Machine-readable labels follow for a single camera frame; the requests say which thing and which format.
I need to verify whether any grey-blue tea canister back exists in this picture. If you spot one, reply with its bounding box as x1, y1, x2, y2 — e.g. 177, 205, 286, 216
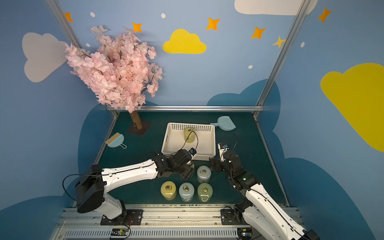
197, 166, 212, 184

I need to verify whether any white perforated plastic basket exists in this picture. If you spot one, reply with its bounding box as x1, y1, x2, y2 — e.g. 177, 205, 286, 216
162, 123, 216, 161

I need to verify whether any olive yellow tea canister front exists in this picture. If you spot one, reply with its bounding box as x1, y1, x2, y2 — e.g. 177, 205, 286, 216
161, 181, 177, 201

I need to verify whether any pale blue tea canister front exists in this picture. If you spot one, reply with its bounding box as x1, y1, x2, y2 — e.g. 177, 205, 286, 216
179, 183, 195, 203

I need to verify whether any yellow tea canister back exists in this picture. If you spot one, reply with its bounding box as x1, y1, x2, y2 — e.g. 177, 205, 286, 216
184, 127, 196, 143

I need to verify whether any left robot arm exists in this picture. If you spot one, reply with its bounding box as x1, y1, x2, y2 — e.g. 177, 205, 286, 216
75, 148, 197, 225

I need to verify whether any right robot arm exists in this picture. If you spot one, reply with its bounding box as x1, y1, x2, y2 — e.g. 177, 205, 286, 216
210, 148, 320, 240

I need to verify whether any teal dustpan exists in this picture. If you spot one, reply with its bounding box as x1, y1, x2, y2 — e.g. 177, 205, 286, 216
210, 116, 236, 132

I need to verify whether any teal hand brush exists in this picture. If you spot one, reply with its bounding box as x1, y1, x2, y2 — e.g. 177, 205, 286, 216
105, 133, 127, 149

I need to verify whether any right controller board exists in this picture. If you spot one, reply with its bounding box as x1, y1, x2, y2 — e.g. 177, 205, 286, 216
237, 228, 253, 240

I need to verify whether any controller board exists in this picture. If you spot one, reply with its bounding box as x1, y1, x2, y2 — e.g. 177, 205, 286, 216
110, 228, 130, 240
237, 228, 253, 240

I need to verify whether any left controller board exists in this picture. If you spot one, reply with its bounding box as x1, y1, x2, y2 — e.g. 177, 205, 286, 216
110, 228, 130, 240

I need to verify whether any pink cherry blossom tree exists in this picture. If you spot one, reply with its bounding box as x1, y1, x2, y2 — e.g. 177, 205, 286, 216
65, 26, 163, 131

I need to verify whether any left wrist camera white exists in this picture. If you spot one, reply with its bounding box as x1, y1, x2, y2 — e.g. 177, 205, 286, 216
188, 148, 197, 157

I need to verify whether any dark metal tree base plate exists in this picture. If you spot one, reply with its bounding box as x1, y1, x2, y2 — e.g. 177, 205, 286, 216
127, 121, 151, 136

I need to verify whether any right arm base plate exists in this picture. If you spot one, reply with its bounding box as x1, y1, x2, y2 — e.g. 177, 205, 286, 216
220, 208, 247, 226

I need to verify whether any back aluminium frame bar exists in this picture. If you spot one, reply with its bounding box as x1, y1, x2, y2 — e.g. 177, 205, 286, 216
106, 105, 265, 113

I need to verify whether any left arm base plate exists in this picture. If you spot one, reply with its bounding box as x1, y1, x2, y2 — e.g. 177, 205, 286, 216
100, 209, 144, 226

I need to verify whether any aluminium front rail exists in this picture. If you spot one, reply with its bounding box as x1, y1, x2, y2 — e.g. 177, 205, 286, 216
49, 203, 310, 240

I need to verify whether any right aluminium frame post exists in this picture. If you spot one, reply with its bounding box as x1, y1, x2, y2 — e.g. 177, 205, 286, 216
253, 0, 312, 121

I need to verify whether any aluminium frame post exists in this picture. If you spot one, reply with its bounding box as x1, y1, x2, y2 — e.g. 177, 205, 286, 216
46, 0, 83, 48
253, 0, 312, 121

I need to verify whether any left aluminium frame post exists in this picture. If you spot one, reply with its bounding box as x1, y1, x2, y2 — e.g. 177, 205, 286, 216
46, 0, 83, 48

